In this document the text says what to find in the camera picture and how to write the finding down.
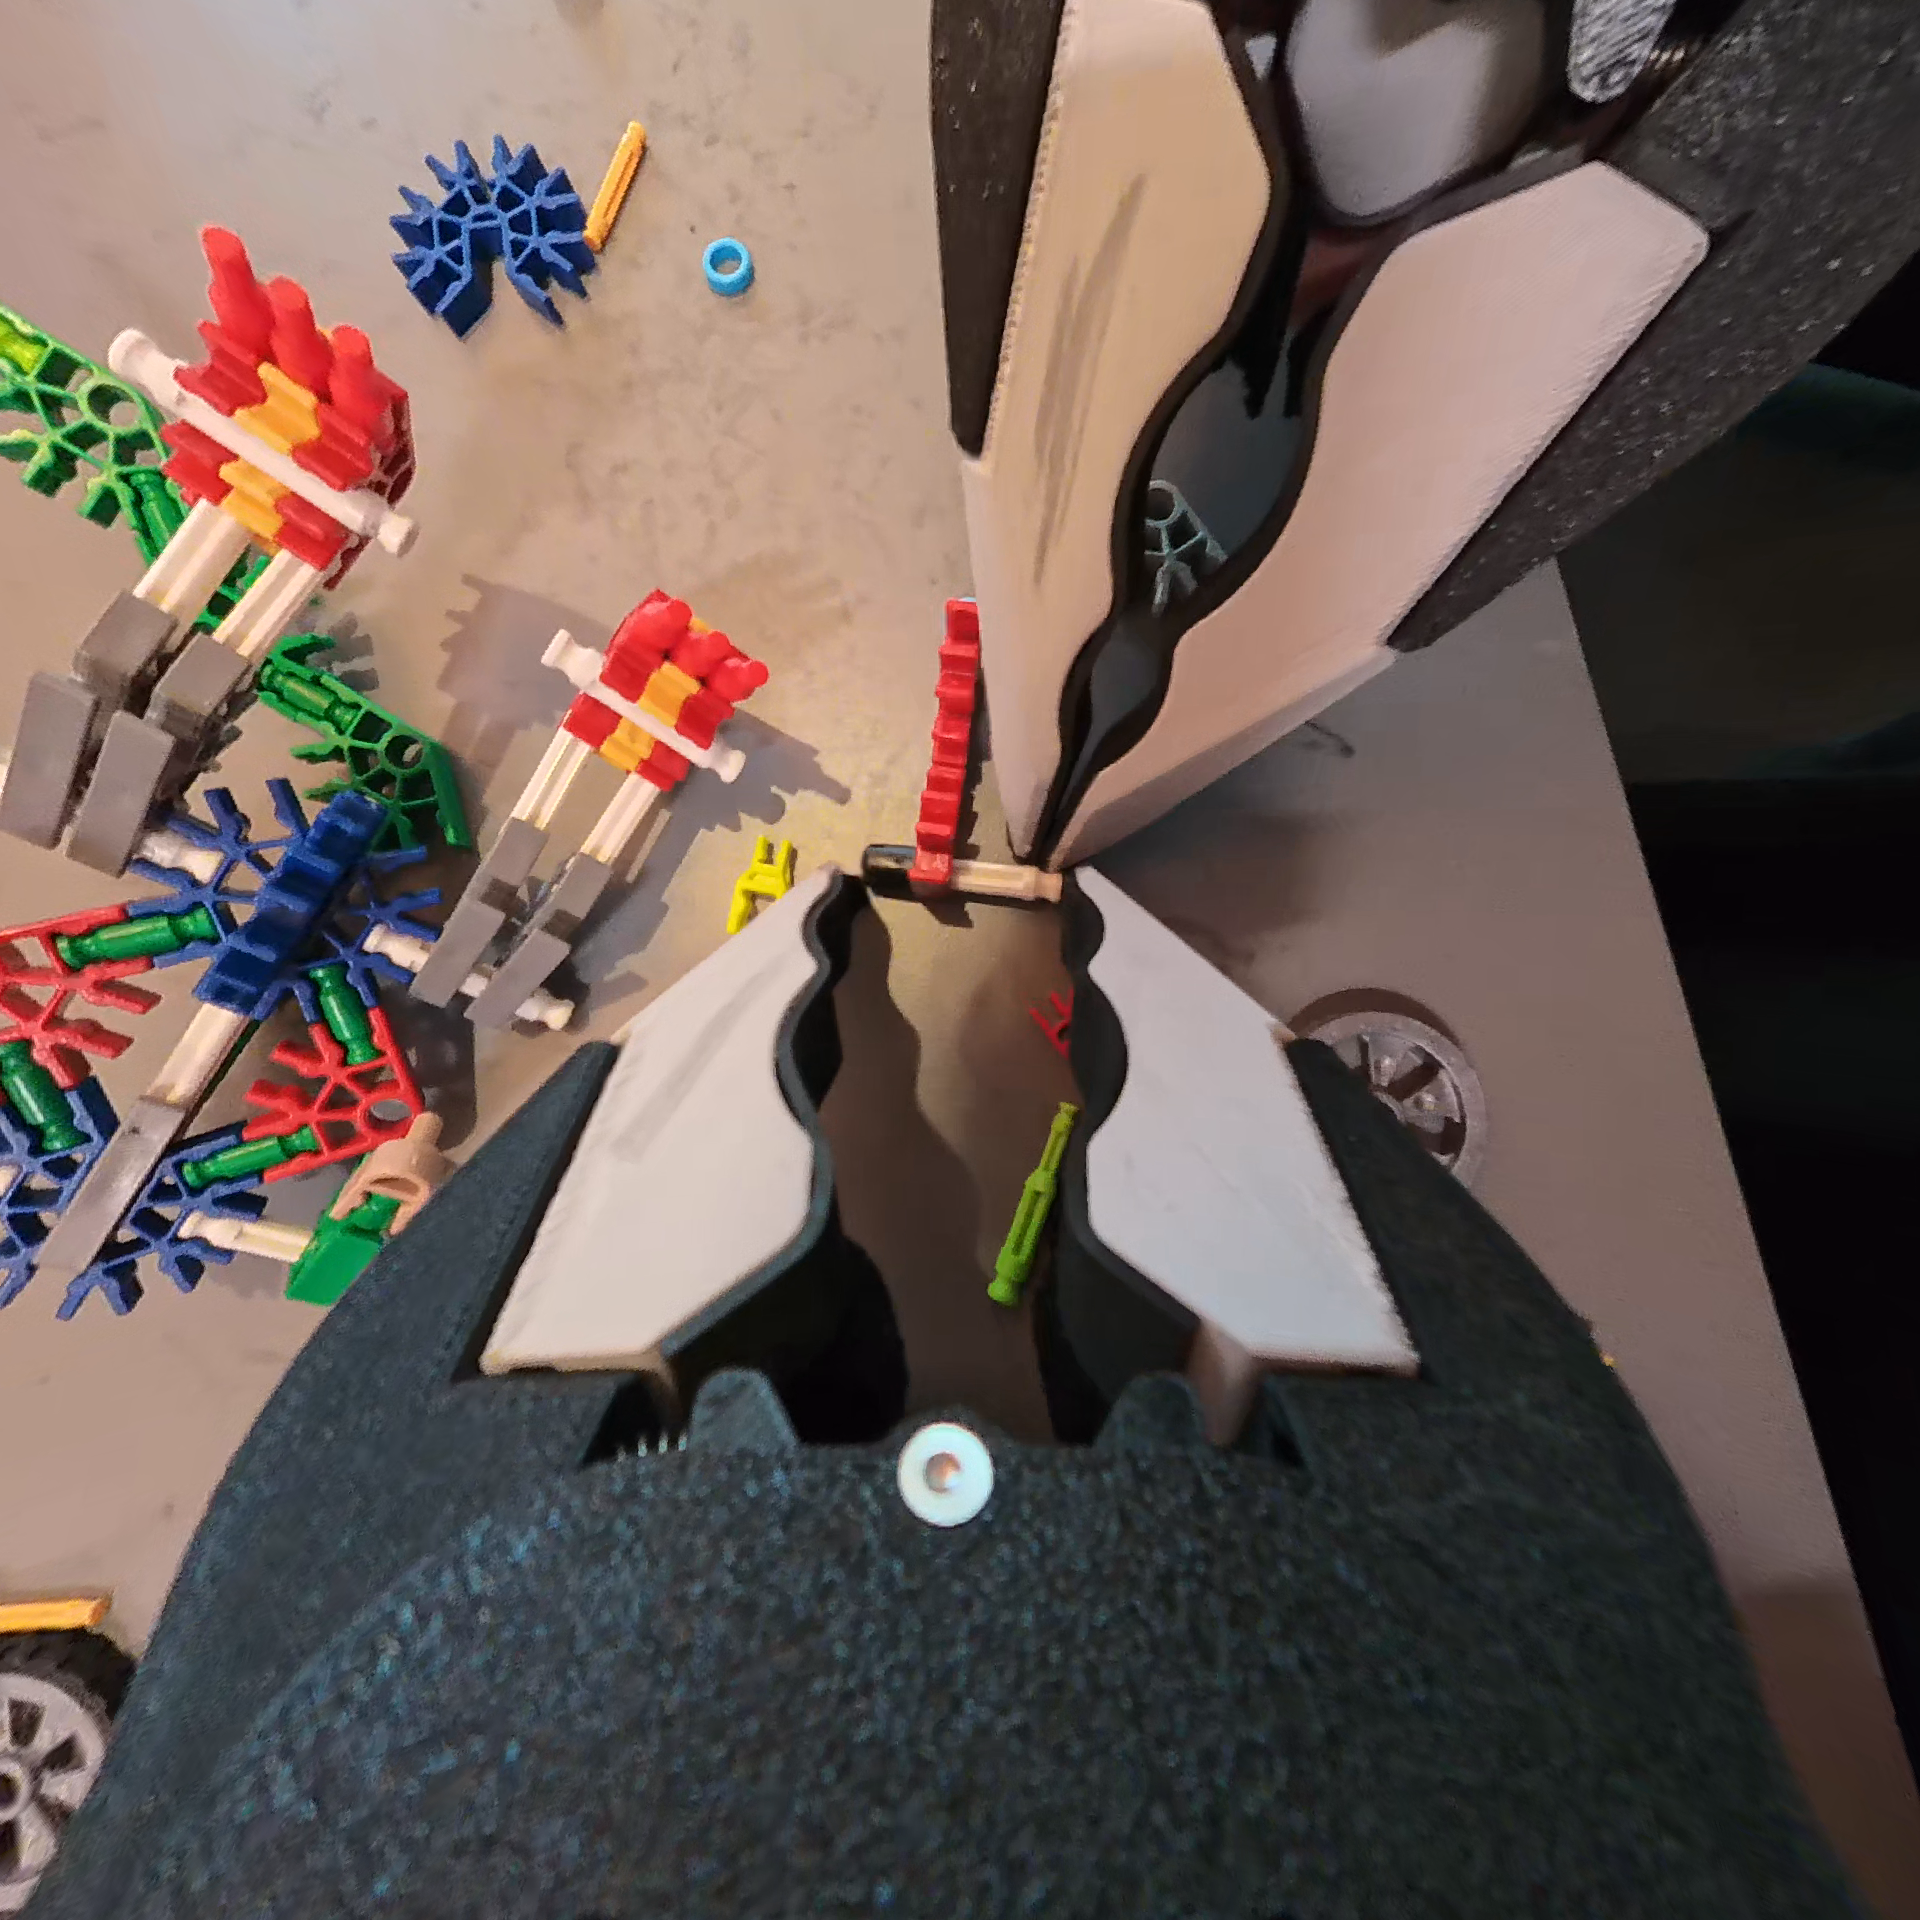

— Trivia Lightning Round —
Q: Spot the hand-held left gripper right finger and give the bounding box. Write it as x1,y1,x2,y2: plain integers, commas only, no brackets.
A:
1039,865,1425,1447

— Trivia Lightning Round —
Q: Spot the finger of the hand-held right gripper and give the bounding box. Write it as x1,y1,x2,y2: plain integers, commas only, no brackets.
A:
1060,161,1709,874
963,0,1296,865

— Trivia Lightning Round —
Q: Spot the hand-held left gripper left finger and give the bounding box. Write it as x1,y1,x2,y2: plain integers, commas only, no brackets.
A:
482,865,909,1447

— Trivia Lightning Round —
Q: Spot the white plastic rod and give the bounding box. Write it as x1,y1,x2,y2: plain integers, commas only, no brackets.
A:
894,852,1070,908

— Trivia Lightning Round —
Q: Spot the red toothed strip connector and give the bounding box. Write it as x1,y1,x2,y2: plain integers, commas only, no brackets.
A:
909,593,989,892

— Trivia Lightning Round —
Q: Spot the lime green plastic rod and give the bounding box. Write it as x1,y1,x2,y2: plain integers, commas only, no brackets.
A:
989,1101,1084,1307

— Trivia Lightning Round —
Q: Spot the grey wheel hub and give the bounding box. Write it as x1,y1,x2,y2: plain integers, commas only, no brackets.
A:
1291,985,1490,1182

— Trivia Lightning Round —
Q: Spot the small white connector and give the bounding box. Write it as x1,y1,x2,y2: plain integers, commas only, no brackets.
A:
1136,471,1227,615

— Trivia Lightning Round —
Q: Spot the person's dark clothing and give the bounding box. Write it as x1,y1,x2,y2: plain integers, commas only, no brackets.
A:
1558,349,1920,1920

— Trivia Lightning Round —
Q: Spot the blue snowflake connector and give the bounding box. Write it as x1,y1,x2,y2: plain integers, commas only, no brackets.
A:
385,131,583,341

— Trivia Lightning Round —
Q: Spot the black tyre grey hub wheel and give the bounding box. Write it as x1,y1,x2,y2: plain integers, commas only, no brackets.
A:
0,1624,142,1880

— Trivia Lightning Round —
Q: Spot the multicoloured construction toy model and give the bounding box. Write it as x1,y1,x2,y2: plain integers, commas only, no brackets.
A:
0,220,768,1326

